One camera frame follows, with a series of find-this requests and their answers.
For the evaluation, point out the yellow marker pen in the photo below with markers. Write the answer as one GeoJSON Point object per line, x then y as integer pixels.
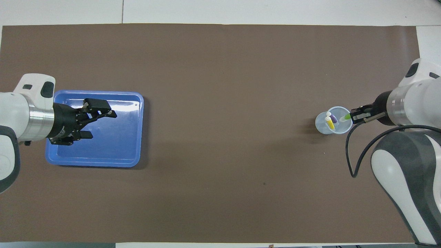
{"type": "Point", "coordinates": [330, 124]}

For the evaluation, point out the purple marker pen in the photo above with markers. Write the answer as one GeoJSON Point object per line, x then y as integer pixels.
{"type": "Point", "coordinates": [334, 120]}

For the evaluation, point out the brown table mat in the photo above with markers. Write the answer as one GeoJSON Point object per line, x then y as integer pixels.
{"type": "Point", "coordinates": [220, 69]}

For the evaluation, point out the translucent plastic cup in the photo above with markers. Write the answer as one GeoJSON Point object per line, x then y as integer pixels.
{"type": "Point", "coordinates": [322, 128]}

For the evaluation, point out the green marker pen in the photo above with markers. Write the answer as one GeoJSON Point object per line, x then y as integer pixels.
{"type": "Point", "coordinates": [345, 117]}

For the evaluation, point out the blue plastic tray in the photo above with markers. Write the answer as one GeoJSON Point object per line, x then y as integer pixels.
{"type": "Point", "coordinates": [113, 144]}

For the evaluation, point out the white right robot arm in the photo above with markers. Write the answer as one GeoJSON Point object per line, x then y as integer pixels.
{"type": "Point", "coordinates": [406, 162]}

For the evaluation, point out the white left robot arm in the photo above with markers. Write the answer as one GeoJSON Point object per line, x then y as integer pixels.
{"type": "Point", "coordinates": [13, 113]}

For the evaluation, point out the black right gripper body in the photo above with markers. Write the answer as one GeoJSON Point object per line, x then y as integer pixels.
{"type": "Point", "coordinates": [381, 110]}

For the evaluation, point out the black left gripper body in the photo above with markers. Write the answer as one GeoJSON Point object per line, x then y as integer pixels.
{"type": "Point", "coordinates": [65, 124]}

